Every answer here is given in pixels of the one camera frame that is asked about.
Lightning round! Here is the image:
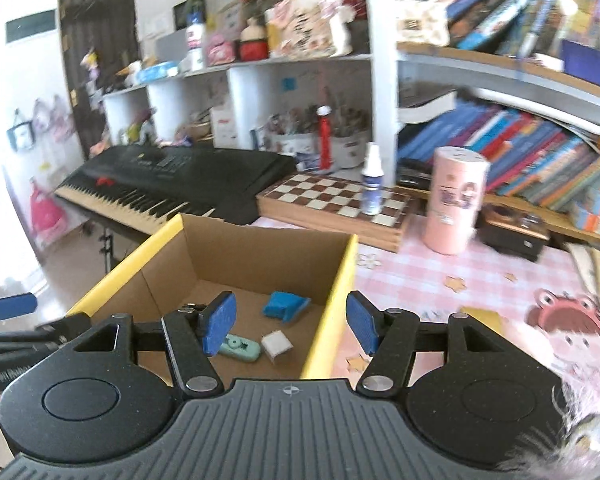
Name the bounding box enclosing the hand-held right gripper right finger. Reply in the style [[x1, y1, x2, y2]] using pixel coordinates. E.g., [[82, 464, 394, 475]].
[[346, 291, 526, 397]]

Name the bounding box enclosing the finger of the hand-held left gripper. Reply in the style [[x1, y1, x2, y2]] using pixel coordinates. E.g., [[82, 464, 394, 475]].
[[0, 292, 37, 323], [0, 312, 92, 358]]

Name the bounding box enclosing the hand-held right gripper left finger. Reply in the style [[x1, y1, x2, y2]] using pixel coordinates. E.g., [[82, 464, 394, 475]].
[[75, 291, 237, 395]]

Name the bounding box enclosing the green correction tape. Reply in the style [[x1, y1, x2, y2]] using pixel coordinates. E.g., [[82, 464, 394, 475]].
[[220, 334, 262, 362]]

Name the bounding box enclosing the white charger cube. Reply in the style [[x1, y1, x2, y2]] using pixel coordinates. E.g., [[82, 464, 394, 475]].
[[260, 330, 293, 361]]

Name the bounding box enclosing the small blue pouch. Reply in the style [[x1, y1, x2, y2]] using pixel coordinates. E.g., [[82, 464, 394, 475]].
[[262, 291, 312, 323]]

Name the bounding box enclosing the yellow cardboard box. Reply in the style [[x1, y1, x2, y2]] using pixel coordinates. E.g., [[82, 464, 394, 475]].
[[67, 212, 359, 381]]

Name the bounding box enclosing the pink checked cloth desktop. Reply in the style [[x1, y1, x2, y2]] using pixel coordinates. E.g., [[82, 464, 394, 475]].
[[330, 215, 600, 480]]

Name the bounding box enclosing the keyboard stand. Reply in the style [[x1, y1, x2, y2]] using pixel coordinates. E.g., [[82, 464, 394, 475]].
[[82, 220, 116, 271]]

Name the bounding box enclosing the pink backpack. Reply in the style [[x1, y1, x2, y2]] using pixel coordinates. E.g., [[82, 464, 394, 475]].
[[27, 177, 68, 241]]

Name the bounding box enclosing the white spray bottle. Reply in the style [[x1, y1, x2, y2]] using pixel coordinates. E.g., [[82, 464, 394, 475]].
[[360, 142, 385, 217]]

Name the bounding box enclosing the wooden chessboard box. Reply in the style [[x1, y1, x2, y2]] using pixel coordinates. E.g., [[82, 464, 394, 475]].
[[256, 172, 418, 253]]

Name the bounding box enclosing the pink cylinder container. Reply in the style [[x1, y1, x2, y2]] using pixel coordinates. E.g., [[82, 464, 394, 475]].
[[424, 146, 491, 256]]

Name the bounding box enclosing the black electronic keyboard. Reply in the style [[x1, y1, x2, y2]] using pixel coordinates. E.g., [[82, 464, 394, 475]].
[[54, 145, 298, 236]]

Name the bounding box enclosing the brown wooden box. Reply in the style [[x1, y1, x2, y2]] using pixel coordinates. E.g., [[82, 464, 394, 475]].
[[480, 202, 551, 262]]

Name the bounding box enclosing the dark tote bag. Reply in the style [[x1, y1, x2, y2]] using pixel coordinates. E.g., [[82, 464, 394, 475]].
[[7, 110, 36, 151]]

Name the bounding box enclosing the red tassel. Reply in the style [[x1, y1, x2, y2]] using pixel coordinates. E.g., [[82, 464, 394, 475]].
[[316, 105, 335, 171]]

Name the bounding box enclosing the white box red label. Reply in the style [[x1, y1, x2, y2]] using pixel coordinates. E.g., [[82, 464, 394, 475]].
[[210, 105, 238, 150]]

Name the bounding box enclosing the square white pen holder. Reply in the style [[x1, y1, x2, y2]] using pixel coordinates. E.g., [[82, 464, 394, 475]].
[[265, 110, 321, 156]]

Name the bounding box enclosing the thick white book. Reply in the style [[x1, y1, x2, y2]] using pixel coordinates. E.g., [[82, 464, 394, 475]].
[[399, 89, 458, 123]]

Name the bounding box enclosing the white shelf unit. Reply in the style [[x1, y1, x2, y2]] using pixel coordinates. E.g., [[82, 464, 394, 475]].
[[102, 52, 376, 171]]

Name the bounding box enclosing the long row of books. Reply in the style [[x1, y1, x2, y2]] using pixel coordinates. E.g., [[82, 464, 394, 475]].
[[397, 100, 600, 211]]

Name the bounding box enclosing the grey fluffy trim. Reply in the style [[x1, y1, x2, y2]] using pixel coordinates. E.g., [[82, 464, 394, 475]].
[[500, 375, 600, 480]]

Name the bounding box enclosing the blue tissue pack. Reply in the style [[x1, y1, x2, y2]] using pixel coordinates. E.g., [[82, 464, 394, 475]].
[[132, 60, 181, 86]]

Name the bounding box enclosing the wood and white desk shelf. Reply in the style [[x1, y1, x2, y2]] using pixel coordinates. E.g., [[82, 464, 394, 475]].
[[362, 0, 600, 241]]

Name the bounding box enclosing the white bottle red label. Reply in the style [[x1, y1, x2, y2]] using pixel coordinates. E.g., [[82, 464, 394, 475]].
[[186, 10, 207, 72]]

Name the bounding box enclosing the red round doll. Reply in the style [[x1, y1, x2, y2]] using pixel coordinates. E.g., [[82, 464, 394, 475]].
[[238, 17, 270, 61]]

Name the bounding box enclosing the dark wooden door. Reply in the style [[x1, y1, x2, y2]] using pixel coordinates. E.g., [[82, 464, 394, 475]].
[[57, 0, 141, 161]]

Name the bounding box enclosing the white quilted purse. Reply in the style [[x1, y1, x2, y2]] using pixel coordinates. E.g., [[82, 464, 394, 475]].
[[387, 0, 451, 46]]

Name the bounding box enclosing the short row of books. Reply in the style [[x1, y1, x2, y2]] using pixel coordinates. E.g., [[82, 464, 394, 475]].
[[440, 0, 600, 56]]

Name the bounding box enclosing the blue storage box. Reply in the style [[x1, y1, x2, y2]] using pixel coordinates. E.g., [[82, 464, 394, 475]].
[[560, 40, 600, 81]]

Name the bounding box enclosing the dark picture frame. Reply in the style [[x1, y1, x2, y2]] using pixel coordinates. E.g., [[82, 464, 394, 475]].
[[172, 0, 196, 31]]

